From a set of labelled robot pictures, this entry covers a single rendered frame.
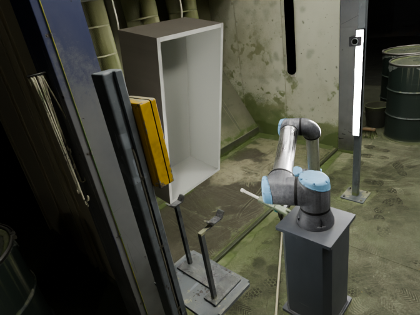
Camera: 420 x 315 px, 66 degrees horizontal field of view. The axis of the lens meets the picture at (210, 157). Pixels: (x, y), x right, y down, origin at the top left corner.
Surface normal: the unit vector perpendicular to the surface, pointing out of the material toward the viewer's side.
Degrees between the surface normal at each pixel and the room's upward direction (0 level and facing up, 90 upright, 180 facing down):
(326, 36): 90
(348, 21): 90
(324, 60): 90
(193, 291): 0
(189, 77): 90
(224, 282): 0
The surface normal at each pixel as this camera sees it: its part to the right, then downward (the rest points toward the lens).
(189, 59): -0.64, 0.41
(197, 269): -0.15, -0.89
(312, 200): -0.31, 0.45
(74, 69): 0.73, 0.18
